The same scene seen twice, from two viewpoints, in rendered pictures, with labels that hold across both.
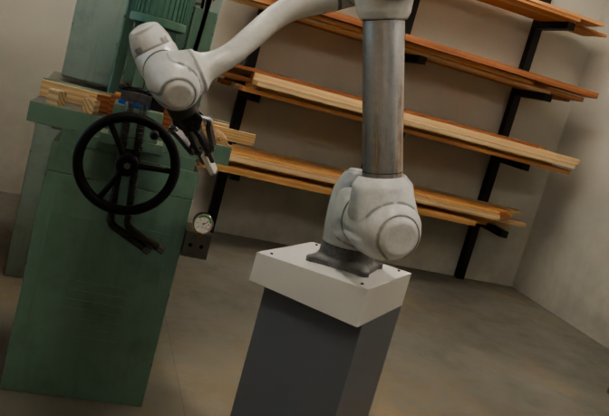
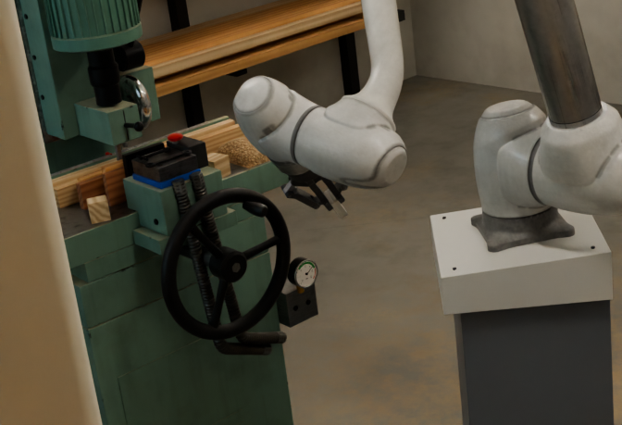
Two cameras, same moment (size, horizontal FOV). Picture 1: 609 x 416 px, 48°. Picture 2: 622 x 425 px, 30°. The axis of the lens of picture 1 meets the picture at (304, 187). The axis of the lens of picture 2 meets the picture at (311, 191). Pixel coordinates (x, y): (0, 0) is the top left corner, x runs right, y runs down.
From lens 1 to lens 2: 1.18 m
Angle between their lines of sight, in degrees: 24
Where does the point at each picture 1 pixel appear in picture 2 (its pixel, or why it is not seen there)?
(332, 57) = not seen: outside the picture
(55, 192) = (112, 350)
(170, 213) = (252, 283)
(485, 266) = not seen: hidden behind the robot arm
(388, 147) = (587, 82)
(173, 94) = (390, 171)
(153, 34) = (281, 98)
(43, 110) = not seen: hidden behind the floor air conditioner
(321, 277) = (544, 267)
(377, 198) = (601, 148)
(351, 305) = (596, 280)
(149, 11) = (100, 30)
